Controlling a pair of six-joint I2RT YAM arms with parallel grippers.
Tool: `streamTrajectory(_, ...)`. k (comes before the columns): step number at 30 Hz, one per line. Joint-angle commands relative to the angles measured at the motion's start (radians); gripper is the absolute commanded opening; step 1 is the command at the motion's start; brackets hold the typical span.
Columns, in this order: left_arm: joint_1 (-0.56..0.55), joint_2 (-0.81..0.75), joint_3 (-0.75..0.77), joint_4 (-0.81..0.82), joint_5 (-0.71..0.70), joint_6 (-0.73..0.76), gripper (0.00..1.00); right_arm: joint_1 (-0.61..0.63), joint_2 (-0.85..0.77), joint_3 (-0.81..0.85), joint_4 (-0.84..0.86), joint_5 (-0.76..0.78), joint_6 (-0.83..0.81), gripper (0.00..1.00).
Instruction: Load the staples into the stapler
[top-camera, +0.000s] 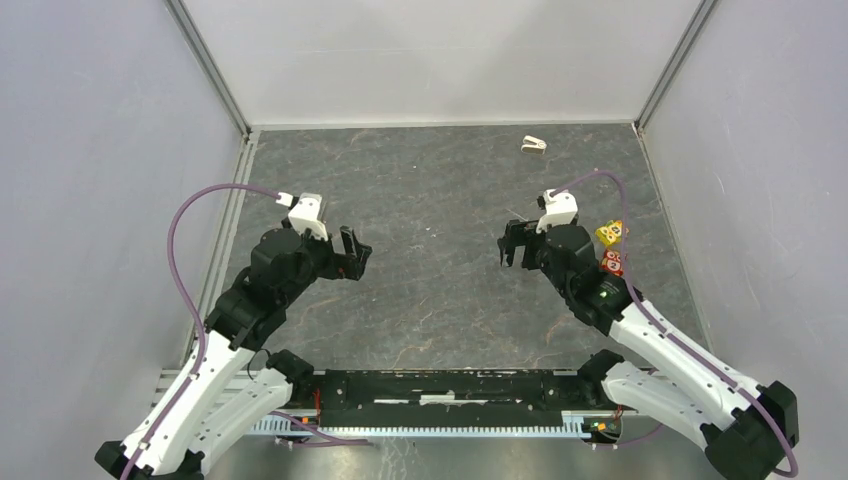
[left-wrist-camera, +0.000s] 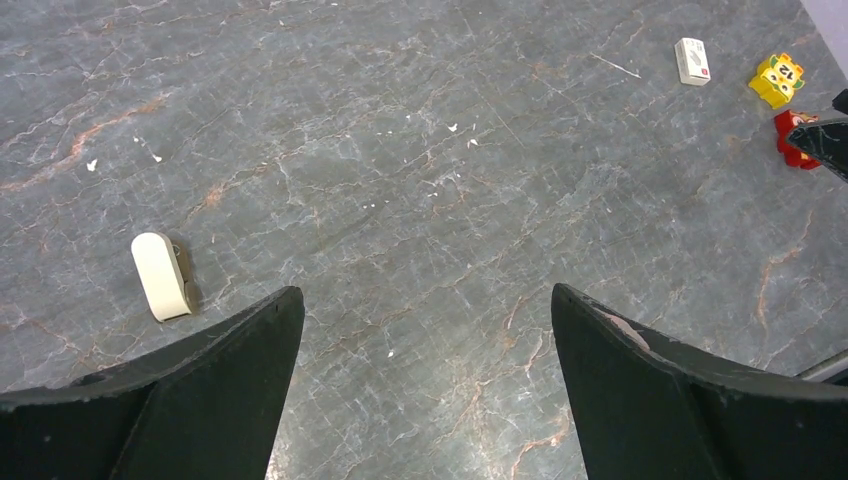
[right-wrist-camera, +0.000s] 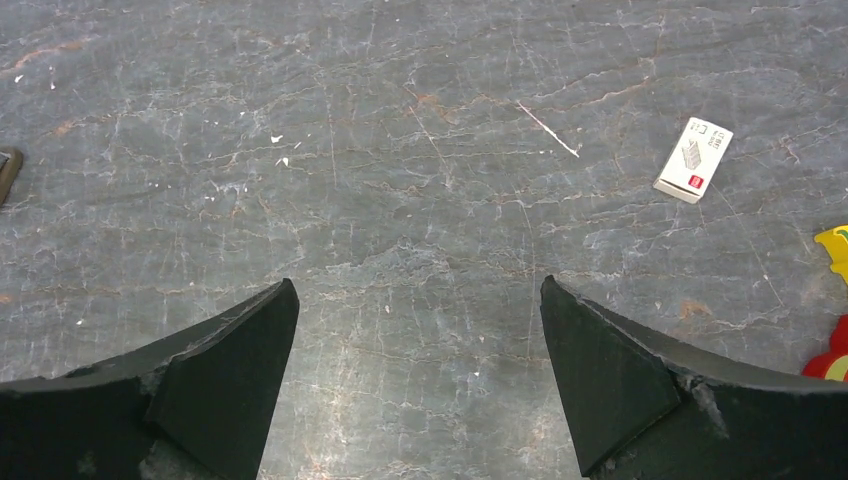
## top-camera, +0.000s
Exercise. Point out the left aluminium frame post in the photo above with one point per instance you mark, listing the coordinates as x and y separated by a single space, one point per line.
200 50

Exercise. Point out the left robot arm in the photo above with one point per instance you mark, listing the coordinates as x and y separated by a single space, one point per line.
188 431

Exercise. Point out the aluminium frame post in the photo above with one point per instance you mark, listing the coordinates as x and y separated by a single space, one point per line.
680 53
200 50

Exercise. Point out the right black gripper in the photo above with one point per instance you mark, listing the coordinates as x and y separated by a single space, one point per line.
520 233

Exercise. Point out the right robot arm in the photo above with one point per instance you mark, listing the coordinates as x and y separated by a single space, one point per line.
746 429

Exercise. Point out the red toy block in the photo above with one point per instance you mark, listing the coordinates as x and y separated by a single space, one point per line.
612 261

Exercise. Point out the right aluminium frame post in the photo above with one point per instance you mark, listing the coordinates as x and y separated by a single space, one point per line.
680 53

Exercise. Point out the white stapler top half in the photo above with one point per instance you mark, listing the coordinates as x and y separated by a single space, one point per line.
533 145

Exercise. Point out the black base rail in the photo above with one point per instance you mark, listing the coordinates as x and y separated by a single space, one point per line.
447 398

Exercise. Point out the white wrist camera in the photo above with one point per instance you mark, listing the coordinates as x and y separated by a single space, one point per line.
559 209
305 214

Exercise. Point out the yellow toy block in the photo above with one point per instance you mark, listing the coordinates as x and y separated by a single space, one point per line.
612 233

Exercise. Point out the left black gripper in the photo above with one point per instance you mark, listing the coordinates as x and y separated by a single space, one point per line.
338 263

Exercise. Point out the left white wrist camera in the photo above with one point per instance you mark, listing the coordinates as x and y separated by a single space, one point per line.
305 214

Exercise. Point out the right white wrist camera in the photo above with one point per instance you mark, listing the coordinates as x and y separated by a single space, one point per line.
559 209

